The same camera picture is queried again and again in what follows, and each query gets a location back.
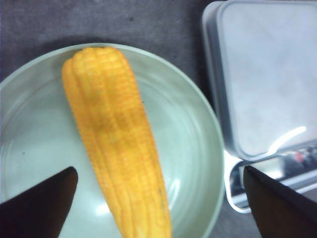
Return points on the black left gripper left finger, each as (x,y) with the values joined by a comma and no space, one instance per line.
(39,212)

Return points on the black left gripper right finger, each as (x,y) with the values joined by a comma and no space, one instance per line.
(279,211)

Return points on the yellow corn cob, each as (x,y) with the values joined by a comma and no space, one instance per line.
(110,116)

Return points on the pale green shallow plate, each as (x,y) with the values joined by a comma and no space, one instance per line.
(39,138)

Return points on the silver digital kitchen scale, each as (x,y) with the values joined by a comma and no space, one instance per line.
(262,64)

